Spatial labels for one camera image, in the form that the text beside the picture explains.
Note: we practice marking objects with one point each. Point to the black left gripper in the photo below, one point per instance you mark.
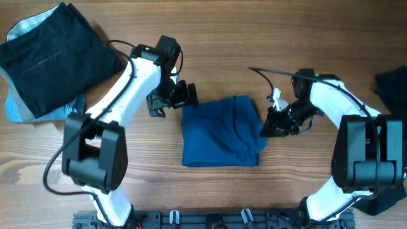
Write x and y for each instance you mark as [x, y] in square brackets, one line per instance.
[158, 102]

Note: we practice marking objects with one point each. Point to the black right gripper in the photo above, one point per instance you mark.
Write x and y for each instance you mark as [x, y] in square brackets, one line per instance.
[276, 120]

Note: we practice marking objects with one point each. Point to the blue polo shirt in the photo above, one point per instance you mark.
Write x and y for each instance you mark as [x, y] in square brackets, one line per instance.
[222, 133]

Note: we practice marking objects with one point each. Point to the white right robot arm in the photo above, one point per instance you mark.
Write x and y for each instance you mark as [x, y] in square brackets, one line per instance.
[367, 166]

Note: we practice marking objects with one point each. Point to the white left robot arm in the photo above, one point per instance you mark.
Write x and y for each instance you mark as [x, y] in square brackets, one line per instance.
[94, 152]

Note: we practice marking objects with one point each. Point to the dark crumpled garment pile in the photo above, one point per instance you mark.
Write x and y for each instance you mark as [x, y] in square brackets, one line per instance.
[391, 87]

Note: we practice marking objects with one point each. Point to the dark green folded trousers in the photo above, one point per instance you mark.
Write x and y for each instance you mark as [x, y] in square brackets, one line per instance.
[58, 60]

